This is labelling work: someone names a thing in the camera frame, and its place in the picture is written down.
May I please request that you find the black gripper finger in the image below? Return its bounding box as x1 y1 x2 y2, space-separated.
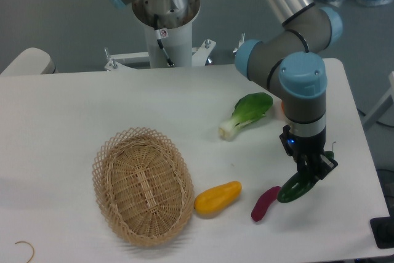
311 152 338 180
297 156 308 182

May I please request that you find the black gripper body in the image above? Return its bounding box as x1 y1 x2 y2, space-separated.
279 125 326 172

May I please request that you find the dark green cucumber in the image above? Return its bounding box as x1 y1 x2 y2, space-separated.
277 169 320 203

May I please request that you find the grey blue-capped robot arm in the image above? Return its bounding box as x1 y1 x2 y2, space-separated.
110 0 343 182

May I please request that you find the purple sweet potato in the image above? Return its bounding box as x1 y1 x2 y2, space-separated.
251 186 281 222

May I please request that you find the orange tangerine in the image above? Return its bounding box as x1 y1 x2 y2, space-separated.
281 101 285 114

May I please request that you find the green bok choy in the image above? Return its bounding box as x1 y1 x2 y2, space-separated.
218 92 273 140

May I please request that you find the black device at table edge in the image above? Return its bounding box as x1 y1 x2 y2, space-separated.
370 217 393 249

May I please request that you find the yellow papaya fruit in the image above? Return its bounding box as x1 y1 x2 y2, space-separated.
194 181 243 215

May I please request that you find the woven wicker basket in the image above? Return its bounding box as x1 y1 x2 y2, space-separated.
92 127 195 247

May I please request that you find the white chair armrest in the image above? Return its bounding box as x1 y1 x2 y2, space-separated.
1 47 58 77

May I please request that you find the tan rubber band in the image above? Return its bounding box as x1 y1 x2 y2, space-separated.
15 241 36 261

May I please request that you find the white frame at right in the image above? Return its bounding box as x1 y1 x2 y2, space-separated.
361 72 393 131

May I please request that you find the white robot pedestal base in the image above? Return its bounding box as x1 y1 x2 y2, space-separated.
105 0 216 71

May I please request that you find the black cable on pedestal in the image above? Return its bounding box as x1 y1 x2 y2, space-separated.
153 13 175 67

